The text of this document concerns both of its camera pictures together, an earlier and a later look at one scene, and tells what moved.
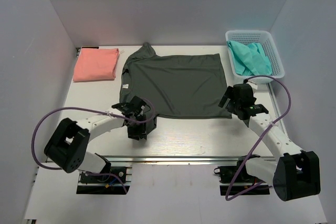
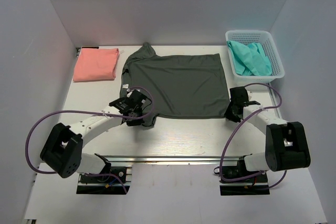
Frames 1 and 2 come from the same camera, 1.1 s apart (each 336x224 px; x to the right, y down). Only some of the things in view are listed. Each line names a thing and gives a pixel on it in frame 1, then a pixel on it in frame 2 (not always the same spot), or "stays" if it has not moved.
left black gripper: (141, 131) → (135, 123)
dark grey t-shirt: (176, 86) stays
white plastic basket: (252, 52) stays
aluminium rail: (176, 159) stays
